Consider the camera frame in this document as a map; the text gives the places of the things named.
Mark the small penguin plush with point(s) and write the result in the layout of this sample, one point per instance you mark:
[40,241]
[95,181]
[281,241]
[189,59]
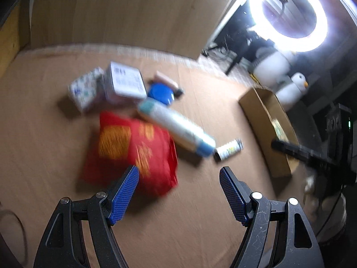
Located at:
[291,89]

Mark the pink and black item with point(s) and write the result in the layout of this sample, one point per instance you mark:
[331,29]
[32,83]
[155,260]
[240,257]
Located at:
[167,81]

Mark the white tube with teal caps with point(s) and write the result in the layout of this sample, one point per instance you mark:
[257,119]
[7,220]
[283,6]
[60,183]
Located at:
[175,125]

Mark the red snack packet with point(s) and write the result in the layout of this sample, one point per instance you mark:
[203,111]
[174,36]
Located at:
[125,148]

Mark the large penguin plush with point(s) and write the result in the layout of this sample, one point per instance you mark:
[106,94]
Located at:
[270,68]

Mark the star-printed white tissue pack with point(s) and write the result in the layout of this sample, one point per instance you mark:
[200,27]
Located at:
[83,90]

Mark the wooden panel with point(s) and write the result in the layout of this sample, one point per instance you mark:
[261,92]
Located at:
[125,11]

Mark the yellow packet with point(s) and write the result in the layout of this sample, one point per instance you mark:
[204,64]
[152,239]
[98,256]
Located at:
[280,131]

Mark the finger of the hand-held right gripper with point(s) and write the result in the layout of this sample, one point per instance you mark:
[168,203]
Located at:
[295,150]

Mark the cardboard box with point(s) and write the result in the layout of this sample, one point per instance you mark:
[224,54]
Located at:
[256,109]

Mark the white tin box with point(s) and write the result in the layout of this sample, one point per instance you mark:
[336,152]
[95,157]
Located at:
[125,82]

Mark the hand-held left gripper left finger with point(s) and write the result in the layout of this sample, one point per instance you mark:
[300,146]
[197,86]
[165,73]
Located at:
[125,192]

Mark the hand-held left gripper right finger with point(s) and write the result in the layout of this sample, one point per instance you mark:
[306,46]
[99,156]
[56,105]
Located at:
[233,198]

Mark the black tripod stand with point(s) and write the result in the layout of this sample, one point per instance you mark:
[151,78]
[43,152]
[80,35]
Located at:
[239,53]

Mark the small white bottle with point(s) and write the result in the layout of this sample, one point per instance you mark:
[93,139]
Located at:
[228,149]

